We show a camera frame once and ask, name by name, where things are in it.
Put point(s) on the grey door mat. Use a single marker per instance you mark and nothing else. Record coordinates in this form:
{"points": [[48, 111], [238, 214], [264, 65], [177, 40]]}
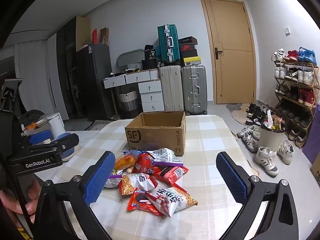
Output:
{"points": [[237, 115]]}

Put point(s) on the white purple snack packet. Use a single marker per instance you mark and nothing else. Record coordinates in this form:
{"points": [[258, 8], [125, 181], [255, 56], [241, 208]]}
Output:
{"points": [[112, 180]]}

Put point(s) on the woven laundry basket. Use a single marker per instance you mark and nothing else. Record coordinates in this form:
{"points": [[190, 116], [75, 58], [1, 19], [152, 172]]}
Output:
{"points": [[128, 101]]}

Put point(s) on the blue cookie packet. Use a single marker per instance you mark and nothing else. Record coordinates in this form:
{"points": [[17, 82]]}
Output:
{"points": [[130, 153]]}

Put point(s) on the silver suitcase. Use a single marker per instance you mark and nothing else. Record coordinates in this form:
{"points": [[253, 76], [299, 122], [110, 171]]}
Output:
{"points": [[193, 90]]}

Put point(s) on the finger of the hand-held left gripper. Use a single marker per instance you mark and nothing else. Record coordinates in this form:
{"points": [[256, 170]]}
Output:
{"points": [[40, 137], [66, 141]]}

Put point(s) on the teal suitcase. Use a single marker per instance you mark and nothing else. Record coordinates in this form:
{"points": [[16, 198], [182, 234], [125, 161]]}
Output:
{"points": [[167, 42]]}

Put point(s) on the person's left hand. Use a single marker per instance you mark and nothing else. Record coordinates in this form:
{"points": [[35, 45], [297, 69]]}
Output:
{"points": [[15, 205]]}

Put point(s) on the red triangular snack bag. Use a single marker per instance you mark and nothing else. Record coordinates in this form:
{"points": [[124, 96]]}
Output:
{"points": [[143, 164]]}

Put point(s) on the orange cake packet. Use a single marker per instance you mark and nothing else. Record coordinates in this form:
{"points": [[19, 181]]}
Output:
{"points": [[123, 162]]}

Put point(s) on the dark wardrobe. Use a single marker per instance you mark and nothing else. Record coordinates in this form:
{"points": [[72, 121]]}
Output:
{"points": [[67, 62]]}

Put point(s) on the white curtain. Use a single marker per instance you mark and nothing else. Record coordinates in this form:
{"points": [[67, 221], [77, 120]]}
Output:
{"points": [[30, 75]]}

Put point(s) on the grey oval tray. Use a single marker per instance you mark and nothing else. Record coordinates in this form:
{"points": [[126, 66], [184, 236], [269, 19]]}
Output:
{"points": [[130, 57]]}

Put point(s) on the stack of blue bowls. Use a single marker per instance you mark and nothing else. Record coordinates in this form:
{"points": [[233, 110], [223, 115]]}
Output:
{"points": [[60, 137]]}

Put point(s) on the wooden door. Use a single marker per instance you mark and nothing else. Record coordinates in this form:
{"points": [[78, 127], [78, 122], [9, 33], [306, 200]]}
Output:
{"points": [[232, 55]]}

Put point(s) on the large white orange noodle bag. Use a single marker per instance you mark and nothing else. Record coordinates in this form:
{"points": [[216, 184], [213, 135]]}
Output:
{"points": [[172, 200]]}

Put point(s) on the small cardboard carton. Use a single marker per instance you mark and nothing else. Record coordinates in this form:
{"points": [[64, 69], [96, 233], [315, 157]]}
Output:
{"points": [[316, 170]]}

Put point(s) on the wooden shoe rack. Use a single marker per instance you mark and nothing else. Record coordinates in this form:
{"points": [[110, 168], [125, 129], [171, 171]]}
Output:
{"points": [[308, 86]]}

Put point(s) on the dark grey fridge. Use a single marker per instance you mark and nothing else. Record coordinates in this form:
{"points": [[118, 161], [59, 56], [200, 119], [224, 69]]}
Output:
{"points": [[93, 80]]}

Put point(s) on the black bag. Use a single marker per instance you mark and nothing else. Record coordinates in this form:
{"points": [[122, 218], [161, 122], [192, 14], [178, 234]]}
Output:
{"points": [[150, 51]]}

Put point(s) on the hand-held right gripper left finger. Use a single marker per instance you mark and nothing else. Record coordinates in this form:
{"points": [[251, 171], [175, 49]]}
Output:
{"points": [[100, 177]]}

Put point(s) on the black storage box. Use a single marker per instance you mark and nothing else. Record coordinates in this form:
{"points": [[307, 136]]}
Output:
{"points": [[150, 64]]}

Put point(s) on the shoe rack with shoes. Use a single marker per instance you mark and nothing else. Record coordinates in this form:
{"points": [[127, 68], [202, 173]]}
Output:
{"points": [[305, 76]]}

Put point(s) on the white trash bin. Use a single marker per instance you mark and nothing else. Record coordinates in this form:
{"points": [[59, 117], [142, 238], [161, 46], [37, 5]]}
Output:
{"points": [[271, 140]]}

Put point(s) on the red paper bag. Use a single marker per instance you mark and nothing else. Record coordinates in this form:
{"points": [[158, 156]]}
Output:
{"points": [[95, 37]]}

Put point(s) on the loose shoes cluster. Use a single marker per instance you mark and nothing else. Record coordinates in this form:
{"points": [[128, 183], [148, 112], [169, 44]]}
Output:
{"points": [[266, 158]]}

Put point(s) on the white kettle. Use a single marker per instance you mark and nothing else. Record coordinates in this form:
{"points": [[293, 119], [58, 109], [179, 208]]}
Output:
{"points": [[56, 125]]}

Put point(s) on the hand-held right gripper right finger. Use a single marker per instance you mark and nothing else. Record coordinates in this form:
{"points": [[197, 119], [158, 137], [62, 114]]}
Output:
{"points": [[230, 177]]}

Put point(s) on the beige plate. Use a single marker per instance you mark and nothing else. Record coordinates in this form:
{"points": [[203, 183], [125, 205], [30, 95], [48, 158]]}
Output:
{"points": [[72, 153]]}

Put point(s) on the red cookie packet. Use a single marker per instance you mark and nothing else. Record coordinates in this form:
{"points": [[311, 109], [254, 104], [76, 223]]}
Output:
{"points": [[137, 201]]}

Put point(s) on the silver purple snack bag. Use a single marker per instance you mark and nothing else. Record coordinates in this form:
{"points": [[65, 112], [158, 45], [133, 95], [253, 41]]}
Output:
{"points": [[166, 156]]}

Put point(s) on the beige suitcase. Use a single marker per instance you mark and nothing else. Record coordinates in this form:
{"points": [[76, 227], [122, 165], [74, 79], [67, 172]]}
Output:
{"points": [[171, 88]]}

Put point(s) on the red shoebox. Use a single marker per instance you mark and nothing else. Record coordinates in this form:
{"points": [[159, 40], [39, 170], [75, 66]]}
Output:
{"points": [[187, 47]]}

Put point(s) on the striped rug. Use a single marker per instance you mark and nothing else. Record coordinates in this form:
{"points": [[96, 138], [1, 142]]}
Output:
{"points": [[100, 123]]}

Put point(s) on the brown cardboard box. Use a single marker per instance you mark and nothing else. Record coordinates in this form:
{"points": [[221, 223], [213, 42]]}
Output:
{"points": [[155, 137]]}

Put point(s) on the small white orange noodle bag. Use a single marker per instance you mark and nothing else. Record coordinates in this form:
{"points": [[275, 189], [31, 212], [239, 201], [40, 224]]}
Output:
{"points": [[136, 182]]}

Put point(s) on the white desk with drawers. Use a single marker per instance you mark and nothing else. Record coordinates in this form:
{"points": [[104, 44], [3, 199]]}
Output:
{"points": [[150, 97]]}

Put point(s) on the brown paper bag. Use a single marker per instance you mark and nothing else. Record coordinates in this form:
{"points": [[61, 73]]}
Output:
{"points": [[104, 37]]}

